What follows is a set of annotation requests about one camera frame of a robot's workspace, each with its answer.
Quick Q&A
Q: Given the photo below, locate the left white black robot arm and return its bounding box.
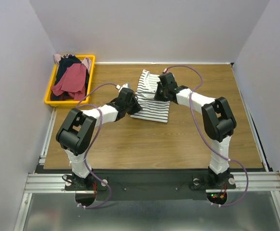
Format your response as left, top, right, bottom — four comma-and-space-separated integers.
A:
56, 87, 142, 190

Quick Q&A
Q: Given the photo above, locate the black white striped tank top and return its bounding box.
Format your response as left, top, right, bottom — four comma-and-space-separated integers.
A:
131, 69, 170, 123

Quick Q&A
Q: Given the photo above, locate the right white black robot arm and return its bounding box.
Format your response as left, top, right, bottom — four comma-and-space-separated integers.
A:
155, 70, 237, 188

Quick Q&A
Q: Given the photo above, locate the dark navy tank top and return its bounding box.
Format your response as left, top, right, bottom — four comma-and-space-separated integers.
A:
54, 57, 90, 100

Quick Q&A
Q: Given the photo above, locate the yellow plastic bin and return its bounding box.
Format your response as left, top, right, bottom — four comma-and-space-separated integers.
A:
44, 55, 95, 107

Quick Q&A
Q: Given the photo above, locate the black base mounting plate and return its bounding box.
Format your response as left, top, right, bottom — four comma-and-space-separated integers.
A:
35, 169, 237, 202

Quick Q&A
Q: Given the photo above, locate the pale pink tank top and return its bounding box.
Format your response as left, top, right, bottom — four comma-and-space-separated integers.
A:
53, 54, 93, 73

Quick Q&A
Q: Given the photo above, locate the maroon tank top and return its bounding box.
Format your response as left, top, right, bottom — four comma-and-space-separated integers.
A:
50, 63, 87, 101

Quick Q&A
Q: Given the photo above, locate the aluminium extrusion frame rail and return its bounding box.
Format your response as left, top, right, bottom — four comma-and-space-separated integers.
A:
12, 107, 77, 231

